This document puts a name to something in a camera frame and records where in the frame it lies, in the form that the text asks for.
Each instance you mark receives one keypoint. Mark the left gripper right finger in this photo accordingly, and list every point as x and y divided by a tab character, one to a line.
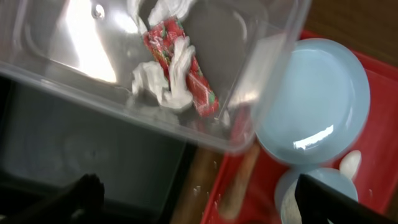
321	204

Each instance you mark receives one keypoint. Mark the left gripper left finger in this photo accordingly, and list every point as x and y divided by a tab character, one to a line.
86	193

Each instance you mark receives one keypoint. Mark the light blue rice bowl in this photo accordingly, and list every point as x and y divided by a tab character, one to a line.
284	193

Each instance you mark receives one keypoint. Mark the red snack wrapper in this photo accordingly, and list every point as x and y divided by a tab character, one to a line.
199	87

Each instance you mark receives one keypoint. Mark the white plastic spoon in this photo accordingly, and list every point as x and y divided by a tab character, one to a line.
350	164

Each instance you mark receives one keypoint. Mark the black plastic tray bin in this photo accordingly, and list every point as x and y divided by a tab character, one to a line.
47	143

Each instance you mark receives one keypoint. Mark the brown carrot stick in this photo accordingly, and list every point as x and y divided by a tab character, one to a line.
231	202

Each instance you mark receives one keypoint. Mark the light blue plate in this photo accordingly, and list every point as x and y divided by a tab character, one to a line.
321	107

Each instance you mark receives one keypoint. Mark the white crumpled tissue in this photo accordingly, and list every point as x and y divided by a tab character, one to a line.
165	77

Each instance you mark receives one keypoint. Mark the clear plastic bin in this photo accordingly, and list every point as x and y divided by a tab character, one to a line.
86	51

